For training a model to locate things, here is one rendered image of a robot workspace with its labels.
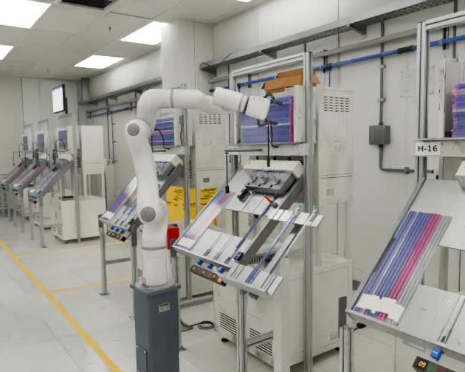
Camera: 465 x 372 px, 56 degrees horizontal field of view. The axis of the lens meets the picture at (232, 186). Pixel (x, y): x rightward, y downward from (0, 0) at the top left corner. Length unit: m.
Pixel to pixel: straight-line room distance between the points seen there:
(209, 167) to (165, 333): 2.01
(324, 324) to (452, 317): 1.39
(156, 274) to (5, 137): 8.86
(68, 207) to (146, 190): 4.79
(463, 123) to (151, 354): 1.70
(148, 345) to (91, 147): 4.96
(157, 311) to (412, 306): 1.13
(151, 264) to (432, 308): 1.22
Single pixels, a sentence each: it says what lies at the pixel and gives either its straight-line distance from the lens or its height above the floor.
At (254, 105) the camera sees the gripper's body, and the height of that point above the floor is 1.56.
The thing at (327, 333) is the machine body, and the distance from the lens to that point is 3.01.
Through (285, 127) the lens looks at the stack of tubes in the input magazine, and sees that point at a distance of 2.64.
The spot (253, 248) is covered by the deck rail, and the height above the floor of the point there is 0.81.
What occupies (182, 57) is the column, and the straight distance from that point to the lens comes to 5.87.
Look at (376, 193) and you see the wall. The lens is 4.10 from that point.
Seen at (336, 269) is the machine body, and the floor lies 0.57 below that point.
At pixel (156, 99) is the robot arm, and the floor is 1.59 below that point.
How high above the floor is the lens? 1.36
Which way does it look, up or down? 5 degrees down
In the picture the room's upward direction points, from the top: 1 degrees counter-clockwise
